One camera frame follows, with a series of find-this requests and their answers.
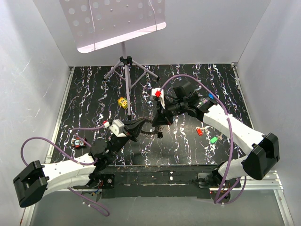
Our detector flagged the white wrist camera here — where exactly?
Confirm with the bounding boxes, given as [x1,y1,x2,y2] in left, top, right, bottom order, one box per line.
[150,88,165,109]
[109,119,127,137]

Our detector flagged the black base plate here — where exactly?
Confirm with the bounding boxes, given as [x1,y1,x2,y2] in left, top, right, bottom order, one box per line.
[75,165,221,199]

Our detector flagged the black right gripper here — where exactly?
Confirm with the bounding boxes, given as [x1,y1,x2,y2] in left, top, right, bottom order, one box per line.
[151,98,187,126]

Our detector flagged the red tagged key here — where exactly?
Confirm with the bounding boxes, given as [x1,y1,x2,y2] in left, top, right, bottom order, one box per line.
[196,127,204,136]

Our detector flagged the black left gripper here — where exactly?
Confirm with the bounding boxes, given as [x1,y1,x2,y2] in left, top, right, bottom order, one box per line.
[108,117,145,158]

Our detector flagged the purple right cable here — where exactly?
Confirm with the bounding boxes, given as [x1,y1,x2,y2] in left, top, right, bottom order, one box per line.
[159,74,247,204]

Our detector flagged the yellow green toy block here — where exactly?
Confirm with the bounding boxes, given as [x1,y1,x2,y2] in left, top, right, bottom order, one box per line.
[118,97,128,109]

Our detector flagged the green tagged key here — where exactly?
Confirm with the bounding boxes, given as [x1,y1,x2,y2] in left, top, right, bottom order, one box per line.
[209,136,222,144]

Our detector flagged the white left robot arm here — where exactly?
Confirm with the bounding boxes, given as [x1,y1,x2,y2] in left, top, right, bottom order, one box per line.
[13,118,146,208]

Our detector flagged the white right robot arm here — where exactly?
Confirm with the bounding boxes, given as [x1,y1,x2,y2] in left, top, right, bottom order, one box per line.
[151,82,280,187]

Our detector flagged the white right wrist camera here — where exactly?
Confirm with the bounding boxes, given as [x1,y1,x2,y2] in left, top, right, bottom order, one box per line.
[150,88,165,109]

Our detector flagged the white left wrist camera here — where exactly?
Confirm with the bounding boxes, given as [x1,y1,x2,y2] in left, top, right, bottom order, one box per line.
[109,119,127,137]

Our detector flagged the red round marker sticker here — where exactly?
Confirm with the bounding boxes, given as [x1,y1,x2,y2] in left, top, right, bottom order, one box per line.
[71,138,86,149]

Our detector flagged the perforated music stand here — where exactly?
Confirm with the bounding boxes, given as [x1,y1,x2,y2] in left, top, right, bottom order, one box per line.
[58,0,167,116]

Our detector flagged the aluminium frame rail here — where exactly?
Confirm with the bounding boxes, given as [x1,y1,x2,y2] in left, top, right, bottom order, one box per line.
[209,170,284,191]

